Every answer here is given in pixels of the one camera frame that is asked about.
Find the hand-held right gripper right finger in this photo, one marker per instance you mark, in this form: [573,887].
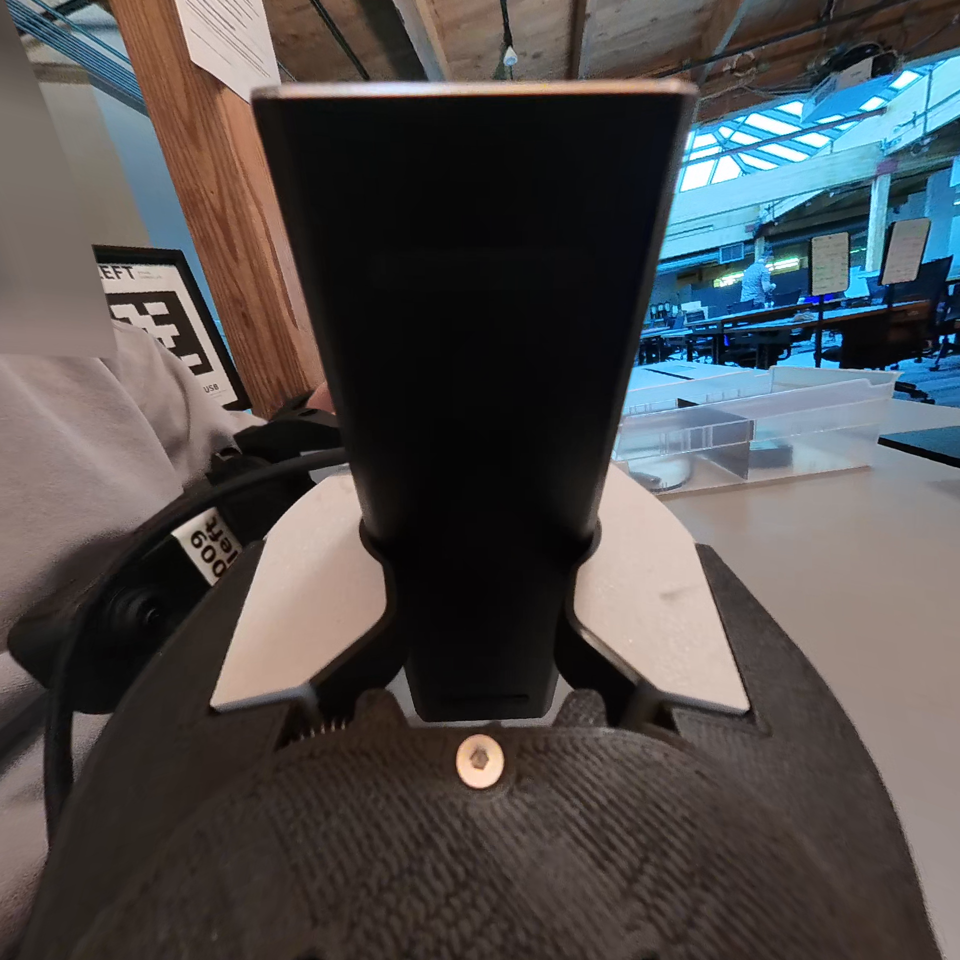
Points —
[660,615]

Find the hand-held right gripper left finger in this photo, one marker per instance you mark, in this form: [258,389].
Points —
[300,600]

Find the black USB hub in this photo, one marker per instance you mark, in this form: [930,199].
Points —
[472,337]

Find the white desk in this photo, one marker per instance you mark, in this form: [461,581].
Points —
[825,600]

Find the person's left hand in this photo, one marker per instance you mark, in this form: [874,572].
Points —
[322,397]

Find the person's grey hoodie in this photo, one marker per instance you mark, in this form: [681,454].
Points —
[75,465]

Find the clear plastic bin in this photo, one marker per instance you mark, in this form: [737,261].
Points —
[810,420]

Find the black flat panel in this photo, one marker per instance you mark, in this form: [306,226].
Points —
[922,446]

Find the long brown work table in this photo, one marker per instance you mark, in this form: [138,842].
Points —
[787,319]

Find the tan board on stand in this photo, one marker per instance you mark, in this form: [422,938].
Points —
[905,251]
[830,262]

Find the black office chair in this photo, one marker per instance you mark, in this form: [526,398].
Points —
[934,315]

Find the ceiling projector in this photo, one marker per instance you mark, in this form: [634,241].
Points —
[847,86]

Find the white paper sheet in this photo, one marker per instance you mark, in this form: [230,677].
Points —
[232,37]

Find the wooden post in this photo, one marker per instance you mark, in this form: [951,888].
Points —
[225,225]

